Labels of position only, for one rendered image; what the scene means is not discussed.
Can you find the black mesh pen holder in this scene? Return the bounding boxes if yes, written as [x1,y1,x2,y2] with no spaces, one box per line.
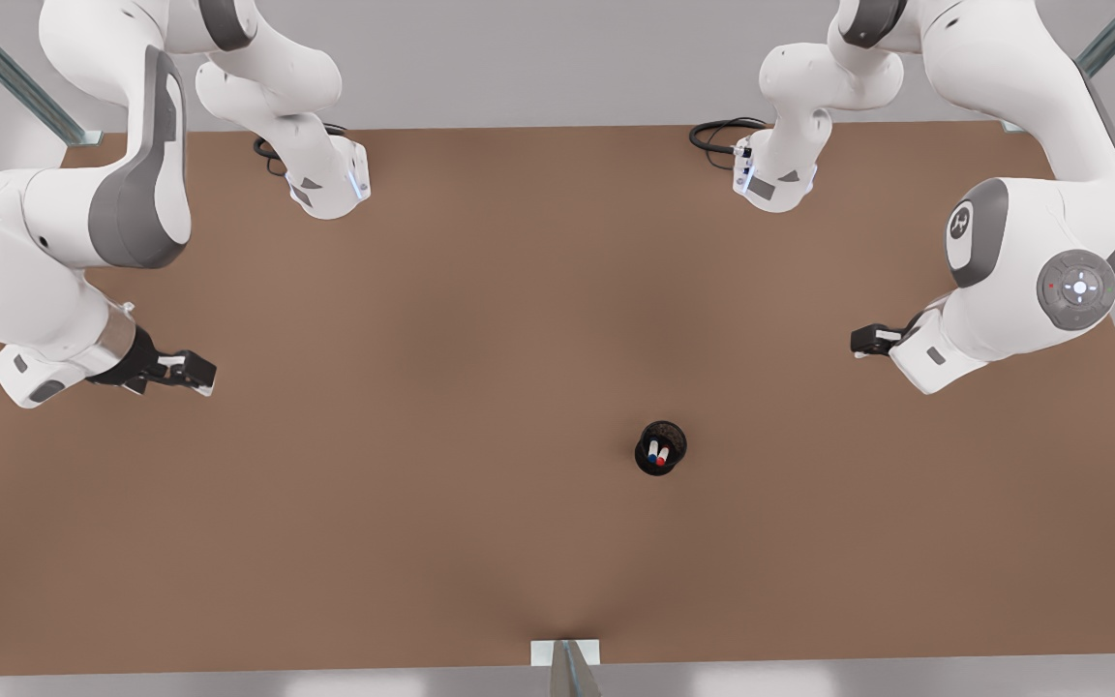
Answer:
[634,420,688,478]

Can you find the black cable loop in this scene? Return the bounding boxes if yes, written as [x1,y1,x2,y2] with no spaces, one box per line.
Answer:
[689,117,771,171]
[254,123,347,178]

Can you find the silver frame post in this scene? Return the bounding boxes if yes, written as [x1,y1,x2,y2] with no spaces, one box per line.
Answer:
[0,0,105,147]
[530,638,604,697]
[1001,0,1115,134]

